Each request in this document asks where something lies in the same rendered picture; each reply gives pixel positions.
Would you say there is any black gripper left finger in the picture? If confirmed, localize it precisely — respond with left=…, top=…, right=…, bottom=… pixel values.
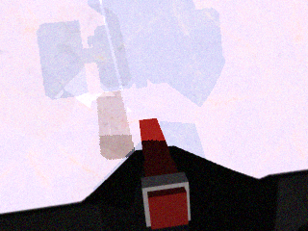
left=0, top=149, right=148, bottom=231

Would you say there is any grey sloped panel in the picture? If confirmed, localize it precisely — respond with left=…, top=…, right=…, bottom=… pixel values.
left=148, top=224, right=189, bottom=231

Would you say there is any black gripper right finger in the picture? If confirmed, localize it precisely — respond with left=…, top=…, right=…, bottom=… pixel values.
left=168, top=145, right=308, bottom=231

